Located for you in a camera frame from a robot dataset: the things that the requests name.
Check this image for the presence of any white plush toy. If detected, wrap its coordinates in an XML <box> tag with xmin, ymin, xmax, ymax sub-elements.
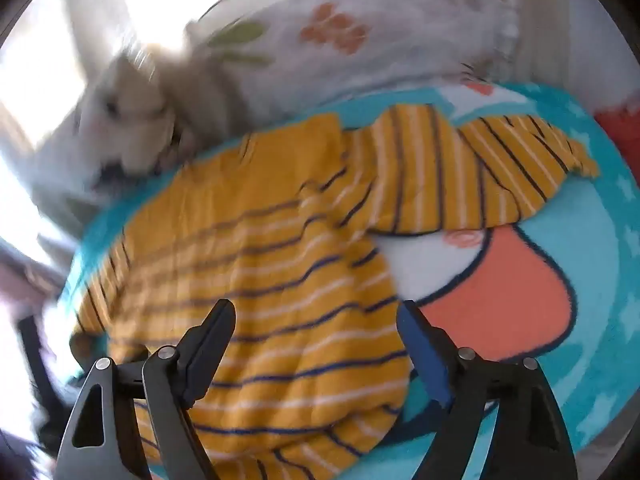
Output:
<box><xmin>70</xmin><ymin>45</ymin><xmax>241</xmax><ymax>196</ymax></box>

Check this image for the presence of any yellow striped shirt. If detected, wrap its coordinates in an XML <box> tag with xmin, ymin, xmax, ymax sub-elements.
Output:
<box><xmin>69</xmin><ymin>104</ymin><xmax>602</xmax><ymax>480</ymax></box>

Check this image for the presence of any red cloth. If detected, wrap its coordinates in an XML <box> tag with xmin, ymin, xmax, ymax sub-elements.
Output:
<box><xmin>594</xmin><ymin>105</ymin><xmax>640</xmax><ymax>161</ymax></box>

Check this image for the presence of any white floral bedsheet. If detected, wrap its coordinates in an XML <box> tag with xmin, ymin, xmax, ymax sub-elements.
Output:
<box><xmin>185</xmin><ymin>0</ymin><xmax>551</xmax><ymax>133</ymax></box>

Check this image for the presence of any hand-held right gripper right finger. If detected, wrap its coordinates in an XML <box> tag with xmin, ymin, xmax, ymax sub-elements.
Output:
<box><xmin>397</xmin><ymin>300</ymin><xmax>578</xmax><ymax>480</ymax></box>

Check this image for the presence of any teal printed blanket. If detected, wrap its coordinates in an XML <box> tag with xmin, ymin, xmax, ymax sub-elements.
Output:
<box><xmin>60</xmin><ymin>82</ymin><xmax>640</xmax><ymax>480</ymax></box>

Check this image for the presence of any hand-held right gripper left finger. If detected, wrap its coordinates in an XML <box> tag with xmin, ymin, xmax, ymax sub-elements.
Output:
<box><xmin>55</xmin><ymin>299</ymin><xmax>237</xmax><ymax>480</ymax></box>

